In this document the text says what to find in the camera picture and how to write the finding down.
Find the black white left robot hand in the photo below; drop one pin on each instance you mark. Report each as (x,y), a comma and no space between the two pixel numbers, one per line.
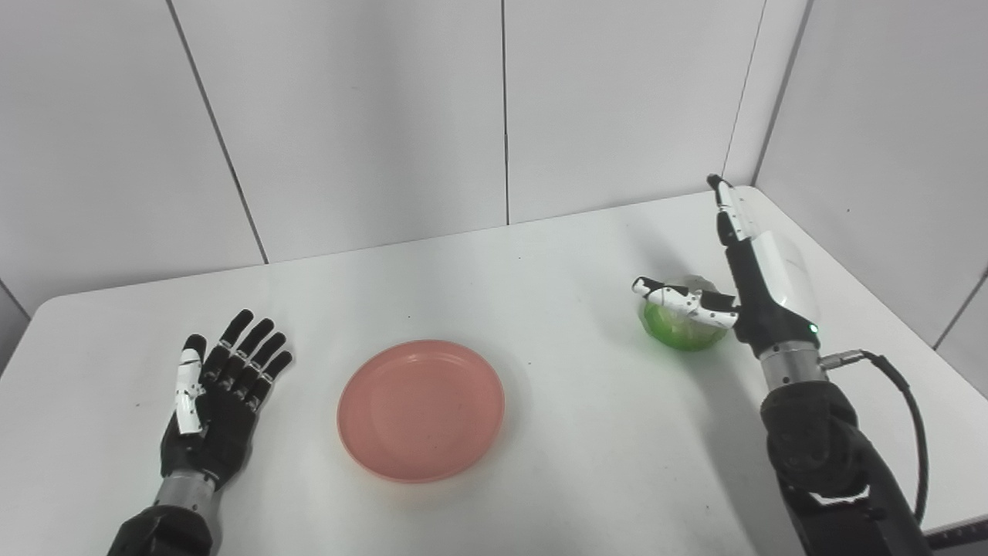
(216,417)

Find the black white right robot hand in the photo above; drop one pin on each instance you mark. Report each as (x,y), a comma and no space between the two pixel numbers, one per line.
(772,301)

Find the green white cabbage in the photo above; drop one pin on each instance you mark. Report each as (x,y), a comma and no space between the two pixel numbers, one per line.
(679,332)

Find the pink round plate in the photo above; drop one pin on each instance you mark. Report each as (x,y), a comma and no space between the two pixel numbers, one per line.
(421,411)

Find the black marked strip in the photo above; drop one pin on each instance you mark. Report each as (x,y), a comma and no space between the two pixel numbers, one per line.
(957,533)

